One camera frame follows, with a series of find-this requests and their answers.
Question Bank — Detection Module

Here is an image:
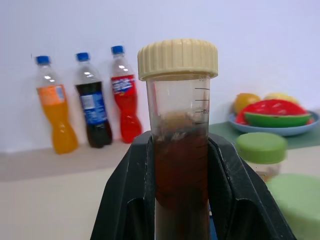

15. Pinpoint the red soda bottle, blue cap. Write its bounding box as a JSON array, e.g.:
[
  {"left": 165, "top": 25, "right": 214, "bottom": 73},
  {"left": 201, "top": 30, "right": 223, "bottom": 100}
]
[{"left": 110, "top": 45, "right": 143, "bottom": 144}]

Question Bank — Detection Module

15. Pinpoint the jar with green lid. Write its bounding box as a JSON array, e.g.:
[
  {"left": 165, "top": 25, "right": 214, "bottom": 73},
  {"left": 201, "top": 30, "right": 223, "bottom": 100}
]
[{"left": 236, "top": 132, "right": 288, "bottom": 183}]

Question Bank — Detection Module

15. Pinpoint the cream-capped test tube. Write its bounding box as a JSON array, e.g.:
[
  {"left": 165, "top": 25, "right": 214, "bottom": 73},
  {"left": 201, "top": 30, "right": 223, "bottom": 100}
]
[{"left": 137, "top": 38, "right": 219, "bottom": 240}]

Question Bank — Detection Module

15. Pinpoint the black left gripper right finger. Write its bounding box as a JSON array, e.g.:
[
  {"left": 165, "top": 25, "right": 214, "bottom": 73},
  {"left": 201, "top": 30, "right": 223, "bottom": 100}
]
[{"left": 207, "top": 131, "right": 298, "bottom": 240}]

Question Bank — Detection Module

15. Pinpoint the cola bottle, blue label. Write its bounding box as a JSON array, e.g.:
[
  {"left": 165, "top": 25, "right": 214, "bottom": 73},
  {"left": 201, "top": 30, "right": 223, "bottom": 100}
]
[{"left": 74, "top": 52, "right": 113, "bottom": 149}]

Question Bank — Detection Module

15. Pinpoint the near green lid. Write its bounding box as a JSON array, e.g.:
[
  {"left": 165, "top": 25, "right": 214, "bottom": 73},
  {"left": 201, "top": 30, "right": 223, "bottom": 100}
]
[{"left": 265, "top": 173, "right": 320, "bottom": 240}]

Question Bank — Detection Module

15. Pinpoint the orange soda bottle, blue cap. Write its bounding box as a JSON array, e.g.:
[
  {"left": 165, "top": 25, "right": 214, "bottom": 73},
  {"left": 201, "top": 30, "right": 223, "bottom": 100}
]
[{"left": 35, "top": 55, "right": 79, "bottom": 155}]

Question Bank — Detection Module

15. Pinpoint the blue plate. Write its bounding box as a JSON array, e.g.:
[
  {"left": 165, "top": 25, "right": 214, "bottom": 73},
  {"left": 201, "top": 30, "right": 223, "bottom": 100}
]
[{"left": 227, "top": 109, "right": 320, "bottom": 137}]

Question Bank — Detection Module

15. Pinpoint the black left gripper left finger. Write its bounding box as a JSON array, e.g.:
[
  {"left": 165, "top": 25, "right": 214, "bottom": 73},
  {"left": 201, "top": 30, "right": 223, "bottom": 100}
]
[{"left": 89, "top": 131, "right": 158, "bottom": 240}]

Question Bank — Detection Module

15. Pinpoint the watermelon slice toy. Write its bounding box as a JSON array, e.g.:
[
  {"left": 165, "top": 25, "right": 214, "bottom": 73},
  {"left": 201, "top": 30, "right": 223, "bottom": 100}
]
[{"left": 236, "top": 99, "right": 315, "bottom": 128}]

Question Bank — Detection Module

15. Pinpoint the orange fruit toy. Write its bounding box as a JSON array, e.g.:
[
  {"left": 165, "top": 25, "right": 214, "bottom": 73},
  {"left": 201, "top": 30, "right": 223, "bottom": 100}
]
[{"left": 233, "top": 92, "right": 262, "bottom": 115}]

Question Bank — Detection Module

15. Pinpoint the yellow fruit toy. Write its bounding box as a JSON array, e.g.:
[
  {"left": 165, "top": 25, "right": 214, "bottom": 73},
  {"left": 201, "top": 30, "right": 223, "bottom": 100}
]
[{"left": 263, "top": 92, "right": 301, "bottom": 106}]

